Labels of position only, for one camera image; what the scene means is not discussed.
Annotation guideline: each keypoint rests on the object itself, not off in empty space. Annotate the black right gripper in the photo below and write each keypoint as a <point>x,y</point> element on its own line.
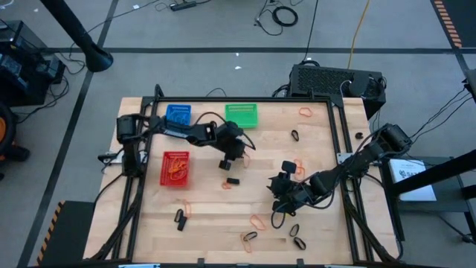
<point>299,195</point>

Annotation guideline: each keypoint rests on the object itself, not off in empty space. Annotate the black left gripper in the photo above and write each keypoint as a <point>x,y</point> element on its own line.
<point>230,143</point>

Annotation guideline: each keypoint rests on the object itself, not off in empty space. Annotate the blue rubber band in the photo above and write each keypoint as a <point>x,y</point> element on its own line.
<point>180,118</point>

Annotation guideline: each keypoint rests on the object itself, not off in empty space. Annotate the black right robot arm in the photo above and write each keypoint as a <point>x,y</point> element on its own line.
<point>357,160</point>

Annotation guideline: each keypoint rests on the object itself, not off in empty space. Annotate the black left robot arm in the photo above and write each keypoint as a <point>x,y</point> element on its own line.
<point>178,130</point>

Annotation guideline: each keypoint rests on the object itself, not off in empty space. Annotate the small twisted orange rubber band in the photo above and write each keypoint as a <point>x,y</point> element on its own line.
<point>224,185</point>

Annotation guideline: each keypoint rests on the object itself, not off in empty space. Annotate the green plastic basket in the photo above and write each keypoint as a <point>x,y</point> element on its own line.
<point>241,117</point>

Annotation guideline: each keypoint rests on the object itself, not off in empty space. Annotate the red plastic basket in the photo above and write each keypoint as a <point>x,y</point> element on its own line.
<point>165,180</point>

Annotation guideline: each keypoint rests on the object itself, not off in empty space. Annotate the blue plastic basket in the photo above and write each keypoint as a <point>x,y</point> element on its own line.
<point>178,111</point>

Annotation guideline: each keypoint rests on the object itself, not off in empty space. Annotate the small black knob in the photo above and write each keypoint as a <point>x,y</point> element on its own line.
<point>359,135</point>

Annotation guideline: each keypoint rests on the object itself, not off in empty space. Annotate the black computer case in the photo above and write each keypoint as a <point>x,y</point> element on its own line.
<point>323,80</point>

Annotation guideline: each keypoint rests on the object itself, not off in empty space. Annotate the white paper sheet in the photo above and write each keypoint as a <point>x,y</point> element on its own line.
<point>413,182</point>

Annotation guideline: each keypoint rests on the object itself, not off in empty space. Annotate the black metal beam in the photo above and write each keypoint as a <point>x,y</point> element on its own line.
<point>435,173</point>

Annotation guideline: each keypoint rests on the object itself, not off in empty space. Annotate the black power strip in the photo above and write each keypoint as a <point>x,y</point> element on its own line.
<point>184,6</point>

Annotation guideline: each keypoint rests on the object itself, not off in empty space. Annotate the dark side table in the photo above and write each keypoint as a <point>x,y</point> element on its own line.
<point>450,203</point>

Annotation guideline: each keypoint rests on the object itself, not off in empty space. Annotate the black hazard-striped floor mat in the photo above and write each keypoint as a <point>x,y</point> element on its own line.
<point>465,18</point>
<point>70,238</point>

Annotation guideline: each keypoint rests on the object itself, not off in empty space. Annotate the black pole stand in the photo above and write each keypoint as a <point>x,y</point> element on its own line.
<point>70,26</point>

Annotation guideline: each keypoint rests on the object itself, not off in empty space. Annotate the black equipment cart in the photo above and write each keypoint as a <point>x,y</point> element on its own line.
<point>22,74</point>

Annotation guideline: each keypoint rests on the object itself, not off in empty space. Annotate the black orange floor machine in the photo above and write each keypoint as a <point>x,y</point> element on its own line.
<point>5,130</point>

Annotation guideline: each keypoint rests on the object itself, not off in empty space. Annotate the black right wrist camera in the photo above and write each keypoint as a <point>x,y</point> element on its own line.
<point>278,186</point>

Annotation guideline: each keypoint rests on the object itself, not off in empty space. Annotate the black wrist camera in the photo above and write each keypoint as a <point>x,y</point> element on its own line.
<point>228,131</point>
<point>278,186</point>

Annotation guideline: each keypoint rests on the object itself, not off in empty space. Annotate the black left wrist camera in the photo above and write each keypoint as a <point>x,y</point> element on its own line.
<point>228,131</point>

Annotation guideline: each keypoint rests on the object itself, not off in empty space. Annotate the silver metal bracket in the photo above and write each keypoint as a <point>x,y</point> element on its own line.
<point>115,158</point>
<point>344,158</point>

